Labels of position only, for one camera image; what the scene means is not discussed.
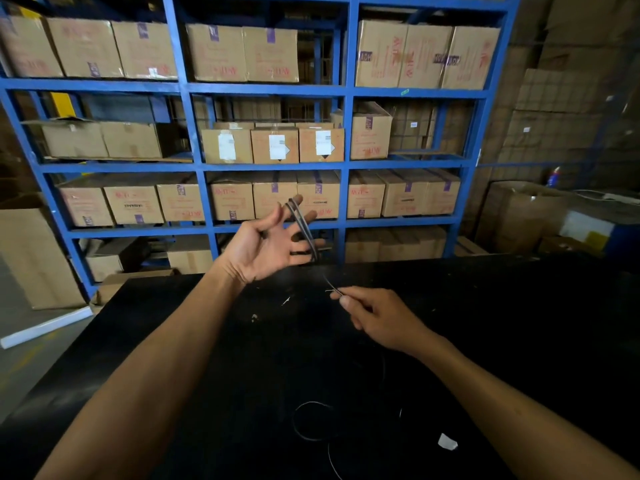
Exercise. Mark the person's right hand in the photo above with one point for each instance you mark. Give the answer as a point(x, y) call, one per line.
point(387, 319)

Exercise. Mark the blue white spray bottle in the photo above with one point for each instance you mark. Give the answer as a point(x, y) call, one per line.
point(553, 178)

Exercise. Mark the white paper scrap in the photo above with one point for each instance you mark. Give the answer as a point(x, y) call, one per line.
point(446, 442)

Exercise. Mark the yellow sign plate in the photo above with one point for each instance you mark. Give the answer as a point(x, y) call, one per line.
point(62, 104)

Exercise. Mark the blue metal shelf rack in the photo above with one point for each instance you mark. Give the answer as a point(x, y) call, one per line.
point(270, 88)

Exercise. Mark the stack of wrapped brown cartons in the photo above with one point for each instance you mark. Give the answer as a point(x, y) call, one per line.
point(560, 94)

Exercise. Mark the long white strip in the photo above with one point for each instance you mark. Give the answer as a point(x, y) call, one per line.
point(45, 327)

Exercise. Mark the person's left thumb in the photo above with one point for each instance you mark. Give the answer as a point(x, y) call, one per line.
point(285, 210)

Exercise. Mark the tall printed cardboard box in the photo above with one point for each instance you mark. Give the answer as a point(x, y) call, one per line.
point(370, 134)

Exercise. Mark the row of printed cardboard boxes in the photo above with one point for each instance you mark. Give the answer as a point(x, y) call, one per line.
point(215, 53)
point(232, 200)

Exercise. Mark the white-labelled small cardboard box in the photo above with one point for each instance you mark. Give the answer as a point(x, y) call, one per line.
point(227, 146)
point(275, 145)
point(322, 143)

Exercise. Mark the person's left hand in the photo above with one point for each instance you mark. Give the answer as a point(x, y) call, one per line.
point(255, 252)

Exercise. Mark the large brown cardboard carton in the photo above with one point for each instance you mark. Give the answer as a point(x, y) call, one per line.
point(35, 254)

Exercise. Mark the open plain cardboard box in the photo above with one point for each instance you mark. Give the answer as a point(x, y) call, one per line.
point(132, 140)
point(75, 139)

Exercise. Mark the person's left forearm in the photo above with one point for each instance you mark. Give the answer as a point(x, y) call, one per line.
point(150, 389)

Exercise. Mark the person's right thumb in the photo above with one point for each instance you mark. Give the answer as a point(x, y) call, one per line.
point(351, 312)

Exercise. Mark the large open cardboard box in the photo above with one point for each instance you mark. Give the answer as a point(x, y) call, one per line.
point(517, 217)

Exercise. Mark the flat cardboard box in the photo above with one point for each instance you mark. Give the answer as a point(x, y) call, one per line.
point(125, 284)

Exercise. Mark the person's right forearm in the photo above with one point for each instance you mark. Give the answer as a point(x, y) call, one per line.
point(505, 419)

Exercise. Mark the person's left middle finger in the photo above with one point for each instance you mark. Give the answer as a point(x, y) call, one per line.
point(310, 243)

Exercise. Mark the wide plain cardboard box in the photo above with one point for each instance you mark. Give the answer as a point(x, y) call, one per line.
point(395, 244)

